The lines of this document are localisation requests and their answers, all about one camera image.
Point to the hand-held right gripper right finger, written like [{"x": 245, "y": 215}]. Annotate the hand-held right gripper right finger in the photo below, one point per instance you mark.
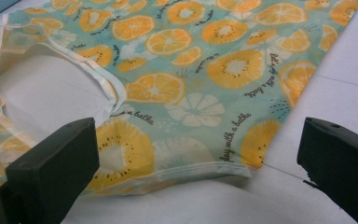
[{"x": 341, "y": 165}]

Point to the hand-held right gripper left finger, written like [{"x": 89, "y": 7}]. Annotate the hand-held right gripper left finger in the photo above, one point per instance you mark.
[{"x": 52, "y": 168}]

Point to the fruit print garment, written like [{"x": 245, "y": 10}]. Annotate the fruit print garment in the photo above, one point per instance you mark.
[{"x": 199, "y": 77}]

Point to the white table mat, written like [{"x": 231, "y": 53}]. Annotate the white table mat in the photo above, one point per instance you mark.
[{"x": 338, "y": 93}]

